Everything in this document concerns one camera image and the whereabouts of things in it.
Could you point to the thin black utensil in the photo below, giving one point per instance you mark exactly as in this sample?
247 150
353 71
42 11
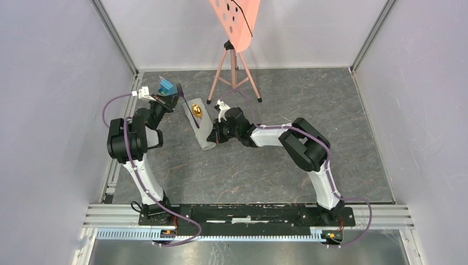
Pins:
181 93

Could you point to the grey cloth napkin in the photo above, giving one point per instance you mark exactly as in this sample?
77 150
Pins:
206 125

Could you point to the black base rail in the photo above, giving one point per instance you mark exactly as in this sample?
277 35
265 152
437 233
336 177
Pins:
188 223

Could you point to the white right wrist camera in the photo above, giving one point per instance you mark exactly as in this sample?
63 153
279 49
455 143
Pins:
222 108

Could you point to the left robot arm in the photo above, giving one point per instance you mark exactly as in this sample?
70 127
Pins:
128 142

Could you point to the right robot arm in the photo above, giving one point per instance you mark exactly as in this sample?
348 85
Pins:
307 147

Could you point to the blue toy brick figure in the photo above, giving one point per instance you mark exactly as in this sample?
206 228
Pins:
166 88

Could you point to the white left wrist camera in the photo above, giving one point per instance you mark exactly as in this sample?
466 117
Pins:
143 93

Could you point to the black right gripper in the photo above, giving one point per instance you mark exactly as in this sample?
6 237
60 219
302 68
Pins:
218 132

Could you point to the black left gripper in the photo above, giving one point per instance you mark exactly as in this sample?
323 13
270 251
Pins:
165 101

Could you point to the pink perforated board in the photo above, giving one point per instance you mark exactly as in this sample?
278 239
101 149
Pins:
238 19

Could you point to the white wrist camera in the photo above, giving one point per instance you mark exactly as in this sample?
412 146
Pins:
222 108
143 93

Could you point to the gold spoon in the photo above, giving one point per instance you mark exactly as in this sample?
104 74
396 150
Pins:
197 111

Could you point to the pink tripod stand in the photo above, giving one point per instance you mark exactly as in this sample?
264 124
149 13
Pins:
234 67

